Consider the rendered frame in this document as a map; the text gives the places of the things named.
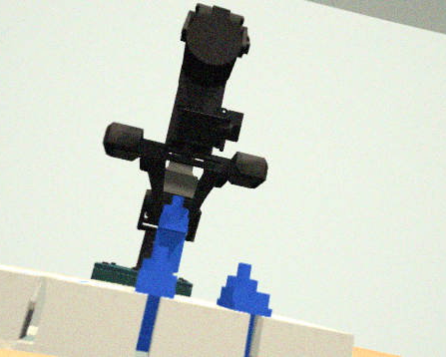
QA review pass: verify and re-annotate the white flat panel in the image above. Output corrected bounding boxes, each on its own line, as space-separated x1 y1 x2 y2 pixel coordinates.
0 245 354 357

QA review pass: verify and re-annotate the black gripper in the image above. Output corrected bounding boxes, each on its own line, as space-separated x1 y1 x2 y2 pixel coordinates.
102 93 268 230

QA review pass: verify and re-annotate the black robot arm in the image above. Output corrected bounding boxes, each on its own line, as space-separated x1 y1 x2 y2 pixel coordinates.
131 3 250 272

